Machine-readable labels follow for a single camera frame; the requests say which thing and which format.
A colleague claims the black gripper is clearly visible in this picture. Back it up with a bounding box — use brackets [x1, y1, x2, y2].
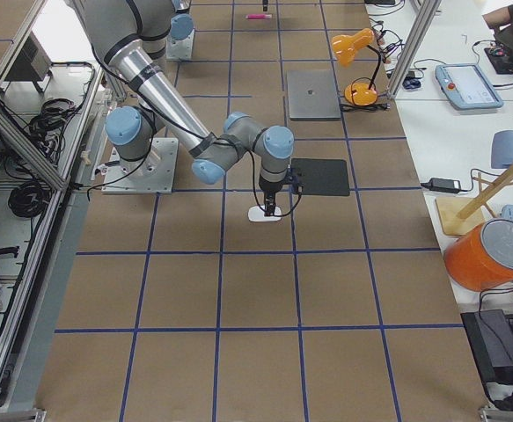
[259, 173, 303, 216]

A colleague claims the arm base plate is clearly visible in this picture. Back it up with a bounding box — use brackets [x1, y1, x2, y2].
[101, 137, 180, 194]
[166, 27, 194, 62]

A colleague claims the grey mouse pad cover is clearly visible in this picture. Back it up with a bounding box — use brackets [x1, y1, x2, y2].
[490, 130, 513, 169]

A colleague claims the wooden stand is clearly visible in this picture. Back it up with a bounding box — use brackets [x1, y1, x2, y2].
[436, 163, 513, 236]

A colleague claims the orange desk lamp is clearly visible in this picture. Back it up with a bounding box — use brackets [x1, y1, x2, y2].
[330, 27, 383, 106]

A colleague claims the blue teach pendant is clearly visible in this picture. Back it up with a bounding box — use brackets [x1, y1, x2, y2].
[435, 63, 503, 110]

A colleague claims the black lamp cable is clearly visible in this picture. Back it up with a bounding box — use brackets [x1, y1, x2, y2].
[340, 103, 392, 113]

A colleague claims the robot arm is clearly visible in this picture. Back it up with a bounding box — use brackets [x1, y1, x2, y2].
[170, 0, 194, 41]
[83, 1, 298, 222]

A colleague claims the black mousepad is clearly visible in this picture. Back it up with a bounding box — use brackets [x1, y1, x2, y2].
[291, 158, 350, 197]

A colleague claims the black power adapter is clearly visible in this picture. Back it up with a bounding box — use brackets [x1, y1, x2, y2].
[423, 178, 461, 193]

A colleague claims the white computer mouse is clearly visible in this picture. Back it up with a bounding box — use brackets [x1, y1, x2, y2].
[247, 206, 282, 222]

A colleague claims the silver apple laptop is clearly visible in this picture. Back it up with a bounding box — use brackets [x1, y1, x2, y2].
[286, 69, 341, 120]

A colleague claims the orange bucket with lid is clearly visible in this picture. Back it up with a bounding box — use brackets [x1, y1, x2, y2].
[443, 218, 513, 292]

